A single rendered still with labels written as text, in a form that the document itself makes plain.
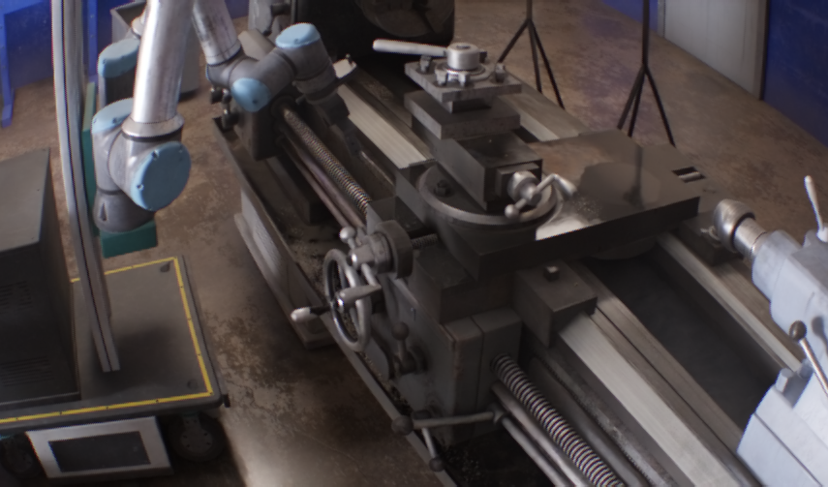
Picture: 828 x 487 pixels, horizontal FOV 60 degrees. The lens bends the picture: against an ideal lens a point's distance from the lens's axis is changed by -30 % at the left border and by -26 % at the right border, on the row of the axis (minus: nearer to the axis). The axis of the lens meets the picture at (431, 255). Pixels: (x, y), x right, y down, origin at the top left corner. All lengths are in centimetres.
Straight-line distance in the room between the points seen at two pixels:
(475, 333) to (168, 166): 65
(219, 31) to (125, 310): 101
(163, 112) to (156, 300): 100
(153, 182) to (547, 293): 75
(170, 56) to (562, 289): 85
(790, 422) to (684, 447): 23
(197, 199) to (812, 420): 292
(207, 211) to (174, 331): 121
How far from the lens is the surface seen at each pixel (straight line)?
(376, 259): 168
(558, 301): 161
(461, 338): 164
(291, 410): 265
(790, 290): 132
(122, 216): 191
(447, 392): 172
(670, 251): 187
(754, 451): 138
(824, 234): 141
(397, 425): 165
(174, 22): 163
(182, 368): 233
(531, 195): 161
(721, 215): 148
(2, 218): 216
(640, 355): 158
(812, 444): 130
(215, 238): 341
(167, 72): 166
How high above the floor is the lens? 182
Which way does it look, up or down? 34 degrees down
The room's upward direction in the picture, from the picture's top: 2 degrees clockwise
